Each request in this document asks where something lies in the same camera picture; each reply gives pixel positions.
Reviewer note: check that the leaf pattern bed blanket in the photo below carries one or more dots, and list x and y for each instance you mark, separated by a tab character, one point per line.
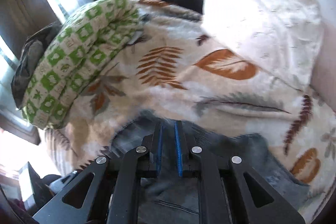
174	70

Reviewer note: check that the dark camouflage cloth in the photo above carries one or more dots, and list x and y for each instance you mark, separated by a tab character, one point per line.
32	52

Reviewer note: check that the grey denim jeans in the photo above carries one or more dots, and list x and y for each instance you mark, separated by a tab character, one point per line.
177	172

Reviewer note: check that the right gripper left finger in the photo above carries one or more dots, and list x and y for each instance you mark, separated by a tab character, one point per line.
107	191

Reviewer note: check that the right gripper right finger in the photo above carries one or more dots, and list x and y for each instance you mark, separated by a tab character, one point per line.
239	181

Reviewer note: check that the green white patterned quilt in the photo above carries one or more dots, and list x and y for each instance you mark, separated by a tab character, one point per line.
90	38

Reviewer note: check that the white patterned pillow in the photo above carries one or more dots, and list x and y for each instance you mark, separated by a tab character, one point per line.
283	37

